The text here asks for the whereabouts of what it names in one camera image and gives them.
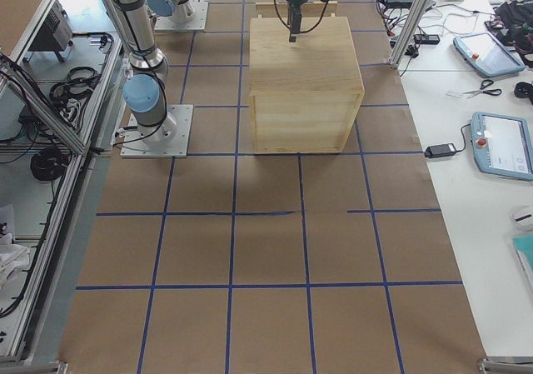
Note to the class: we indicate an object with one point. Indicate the wooden drawer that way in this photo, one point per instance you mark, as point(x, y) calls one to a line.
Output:
point(310, 9)

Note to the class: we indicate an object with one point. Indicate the wooden drawer cabinet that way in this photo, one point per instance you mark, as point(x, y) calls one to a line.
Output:
point(304, 95)

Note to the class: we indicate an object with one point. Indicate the far blue teach pendant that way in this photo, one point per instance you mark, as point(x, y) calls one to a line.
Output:
point(488, 56)

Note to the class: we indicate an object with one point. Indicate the blue teach pendant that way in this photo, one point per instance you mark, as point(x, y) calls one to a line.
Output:
point(502, 145)
point(488, 56)

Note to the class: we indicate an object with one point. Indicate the black power adapter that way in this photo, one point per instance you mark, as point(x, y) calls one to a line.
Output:
point(440, 150)

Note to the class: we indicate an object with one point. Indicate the near blue teach pendant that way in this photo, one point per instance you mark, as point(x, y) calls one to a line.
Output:
point(502, 145)

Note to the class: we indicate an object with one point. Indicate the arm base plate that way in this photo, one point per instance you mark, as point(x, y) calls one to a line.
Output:
point(169, 140)
point(198, 23)

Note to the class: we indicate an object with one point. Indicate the aluminium frame post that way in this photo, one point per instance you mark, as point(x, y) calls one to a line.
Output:
point(418, 8)

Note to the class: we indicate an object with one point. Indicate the black handled scissors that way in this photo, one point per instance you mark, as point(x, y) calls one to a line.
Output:
point(484, 88)

